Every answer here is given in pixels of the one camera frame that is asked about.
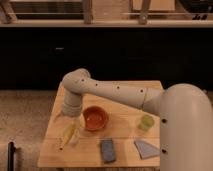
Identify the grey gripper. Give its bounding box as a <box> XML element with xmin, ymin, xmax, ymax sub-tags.
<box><xmin>54</xmin><ymin>94</ymin><xmax>85</xmax><ymax>129</ymax></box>

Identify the yellow banana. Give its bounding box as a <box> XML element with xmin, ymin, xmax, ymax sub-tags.
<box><xmin>60</xmin><ymin>122</ymin><xmax>79</xmax><ymax>150</ymax></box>

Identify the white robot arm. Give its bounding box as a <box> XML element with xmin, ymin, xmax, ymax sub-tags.
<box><xmin>61</xmin><ymin>68</ymin><xmax>213</xmax><ymax>171</ymax></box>

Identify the green paper cup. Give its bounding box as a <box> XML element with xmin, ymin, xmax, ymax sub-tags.
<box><xmin>138</xmin><ymin>115</ymin><xmax>155</xmax><ymax>131</ymax></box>

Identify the orange bowl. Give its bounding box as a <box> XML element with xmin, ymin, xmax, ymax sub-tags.
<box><xmin>83</xmin><ymin>106</ymin><xmax>109</xmax><ymax>131</ymax></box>

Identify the grey rectangular cloth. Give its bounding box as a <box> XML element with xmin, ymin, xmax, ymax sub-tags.
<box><xmin>100</xmin><ymin>139</ymin><xmax>116</xmax><ymax>163</ymax></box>

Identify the grey triangular cloth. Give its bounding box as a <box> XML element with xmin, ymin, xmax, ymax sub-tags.
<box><xmin>134</xmin><ymin>139</ymin><xmax>160</xmax><ymax>159</ymax></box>

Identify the wooden shelf frame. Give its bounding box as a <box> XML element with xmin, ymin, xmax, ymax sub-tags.
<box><xmin>0</xmin><ymin>0</ymin><xmax>213</xmax><ymax>28</ymax></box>

